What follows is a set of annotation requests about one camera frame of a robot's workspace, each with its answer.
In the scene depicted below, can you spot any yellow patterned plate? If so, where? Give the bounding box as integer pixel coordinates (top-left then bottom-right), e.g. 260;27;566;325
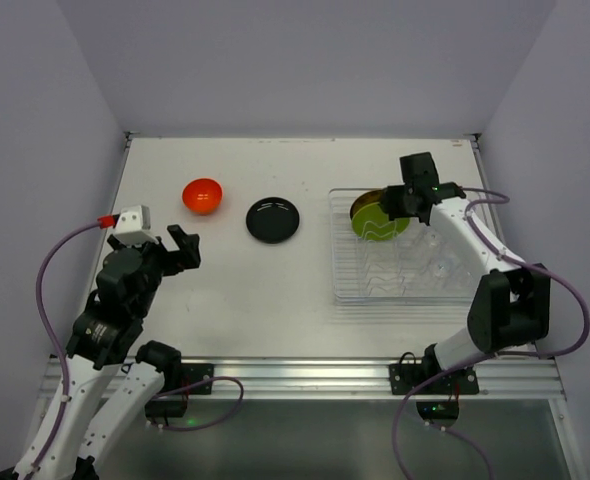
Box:
350;189;383;216

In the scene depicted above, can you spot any aluminium front rail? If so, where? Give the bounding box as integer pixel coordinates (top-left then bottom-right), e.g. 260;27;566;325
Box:
182;357;565;400

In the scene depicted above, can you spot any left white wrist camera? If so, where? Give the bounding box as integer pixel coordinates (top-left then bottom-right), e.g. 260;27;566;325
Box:
113;205;156;246

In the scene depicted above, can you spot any clear plastic dish rack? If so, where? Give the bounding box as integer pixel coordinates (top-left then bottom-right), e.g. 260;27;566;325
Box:
328;188;474;305

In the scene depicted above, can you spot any green plate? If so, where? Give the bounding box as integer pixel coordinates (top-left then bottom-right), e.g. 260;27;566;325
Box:
351;203;410;242

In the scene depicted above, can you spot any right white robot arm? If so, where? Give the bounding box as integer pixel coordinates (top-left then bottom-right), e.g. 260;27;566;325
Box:
379;152;551;387

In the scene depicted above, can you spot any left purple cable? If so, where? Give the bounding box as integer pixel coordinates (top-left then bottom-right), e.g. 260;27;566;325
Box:
34;213;246;476

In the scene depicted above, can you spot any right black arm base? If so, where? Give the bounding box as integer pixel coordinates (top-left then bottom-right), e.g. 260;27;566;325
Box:
388;345;480;426

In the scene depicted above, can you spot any black plate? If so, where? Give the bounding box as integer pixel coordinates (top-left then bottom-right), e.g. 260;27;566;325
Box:
245;197;300;244

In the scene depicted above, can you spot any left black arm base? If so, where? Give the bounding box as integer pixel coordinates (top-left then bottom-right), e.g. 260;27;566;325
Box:
144;363;215;425

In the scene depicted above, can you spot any orange plastic bowl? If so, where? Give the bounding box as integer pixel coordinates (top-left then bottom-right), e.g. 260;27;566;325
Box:
181;178;223;215

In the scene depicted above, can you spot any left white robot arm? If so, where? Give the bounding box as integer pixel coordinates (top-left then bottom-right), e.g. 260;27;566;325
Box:
0;225;201;479

